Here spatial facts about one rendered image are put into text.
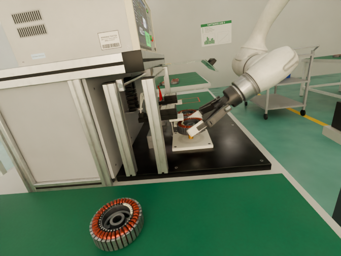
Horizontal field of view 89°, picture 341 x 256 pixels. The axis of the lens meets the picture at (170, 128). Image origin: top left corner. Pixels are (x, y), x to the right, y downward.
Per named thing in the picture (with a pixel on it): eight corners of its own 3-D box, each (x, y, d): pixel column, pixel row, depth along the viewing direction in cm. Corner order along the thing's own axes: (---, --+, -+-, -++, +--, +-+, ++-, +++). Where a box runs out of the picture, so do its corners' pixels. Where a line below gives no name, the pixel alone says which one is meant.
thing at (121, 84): (154, 72, 103) (152, 67, 101) (123, 91, 45) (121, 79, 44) (151, 72, 103) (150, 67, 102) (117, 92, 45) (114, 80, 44)
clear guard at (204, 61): (209, 68, 100) (209, 57, 98) (218, 72, 78) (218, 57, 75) (154, 75, 103) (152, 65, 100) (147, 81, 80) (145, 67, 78)
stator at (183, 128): (203, 123, 74) (202, 115, 72) (208, 134, 63) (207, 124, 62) (177, 126, 74) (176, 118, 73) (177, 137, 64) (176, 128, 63)
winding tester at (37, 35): (157, 55, 92) (150, 9, 84) (140, 52, 51) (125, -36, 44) (87, 64, 95) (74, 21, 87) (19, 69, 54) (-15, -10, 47)
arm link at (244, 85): (252, 91, 67) (238, 100, 69) (240, 71, 65) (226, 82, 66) (263, 95, 59) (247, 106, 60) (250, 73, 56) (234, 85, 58)
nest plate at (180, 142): (206, 131, 77) (206, 128, 77) (213, 147, 63) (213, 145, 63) (173, 134, 78) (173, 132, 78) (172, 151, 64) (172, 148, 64)
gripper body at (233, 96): (246, 103, 60) (224, 119, 62) (238, 98, 68) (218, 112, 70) (236, 86, 58) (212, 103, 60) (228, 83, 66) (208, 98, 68)
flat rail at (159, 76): (166, 72, 102) (166, 67, 101) (152, 93, 45) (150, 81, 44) (164, 73, 103) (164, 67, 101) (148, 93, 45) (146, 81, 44)
